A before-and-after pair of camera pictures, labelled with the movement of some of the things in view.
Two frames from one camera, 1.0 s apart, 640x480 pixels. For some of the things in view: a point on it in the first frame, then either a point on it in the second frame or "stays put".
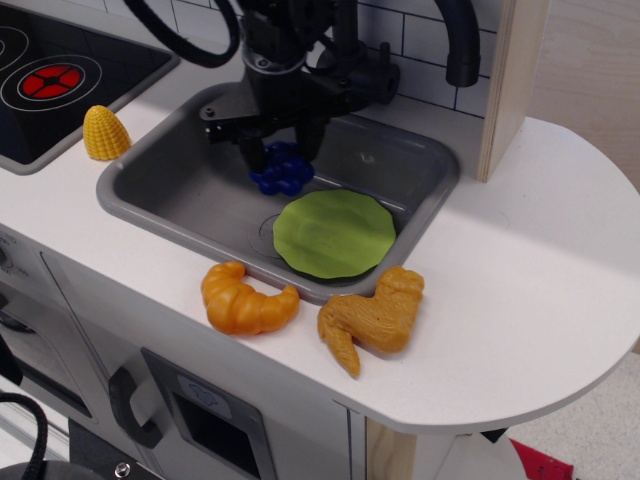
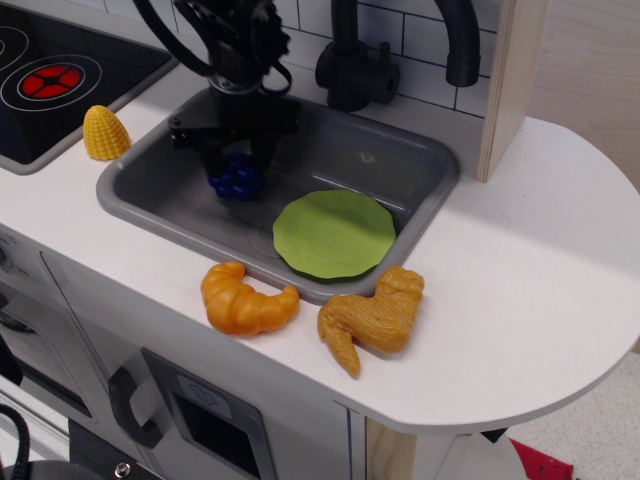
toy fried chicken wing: [383, 321] stays put
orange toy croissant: [236, 308] stays put
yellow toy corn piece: [106, 134] stays put
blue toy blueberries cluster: [284, 171] → [240, 177]
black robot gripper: [279, 94] → [240, 113]
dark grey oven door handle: [121, 386] stays put
